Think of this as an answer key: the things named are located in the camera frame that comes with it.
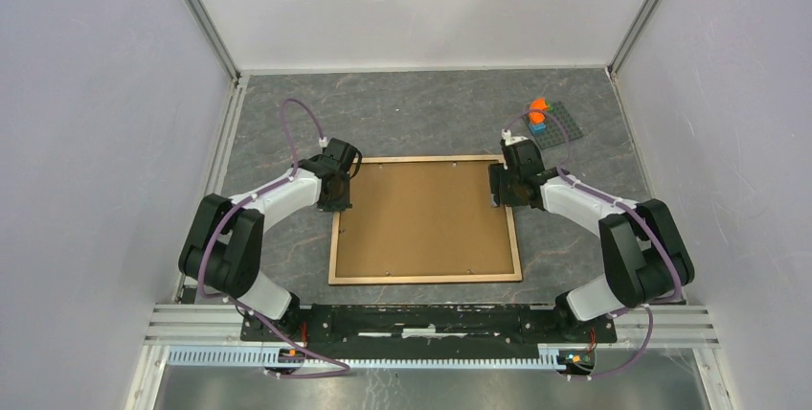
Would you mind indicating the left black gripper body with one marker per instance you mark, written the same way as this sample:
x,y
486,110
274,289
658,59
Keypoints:
x,y
341,201

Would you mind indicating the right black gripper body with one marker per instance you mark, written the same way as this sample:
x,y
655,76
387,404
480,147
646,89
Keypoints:
x,y
503,185

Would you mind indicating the brown cardboard backing board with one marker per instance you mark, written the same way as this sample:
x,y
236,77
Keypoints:
x,y
425,217

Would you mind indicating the wooden picture frame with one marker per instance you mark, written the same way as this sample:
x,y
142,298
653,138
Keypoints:
x,y
425,279

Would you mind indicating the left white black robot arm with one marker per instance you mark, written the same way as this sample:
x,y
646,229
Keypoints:
x,y
222,250

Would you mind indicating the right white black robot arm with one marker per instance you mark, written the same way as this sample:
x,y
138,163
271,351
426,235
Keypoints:
x,y
643,255

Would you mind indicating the blue building block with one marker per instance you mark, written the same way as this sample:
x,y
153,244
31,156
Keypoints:
x,y
537,129

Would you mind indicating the grey building block baseplate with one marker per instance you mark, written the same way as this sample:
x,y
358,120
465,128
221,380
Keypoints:
x,y
561,126

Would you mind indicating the orange arch block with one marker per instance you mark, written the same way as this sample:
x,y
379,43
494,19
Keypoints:
x,y
538,112

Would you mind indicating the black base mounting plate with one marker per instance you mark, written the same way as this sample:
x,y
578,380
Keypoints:
x,y
440,331

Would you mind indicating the white slotted cable duct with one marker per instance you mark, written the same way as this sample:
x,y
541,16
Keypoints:
x,y
273,357

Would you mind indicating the aluminium rail frame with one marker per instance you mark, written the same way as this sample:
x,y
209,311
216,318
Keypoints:
x,y
674,327

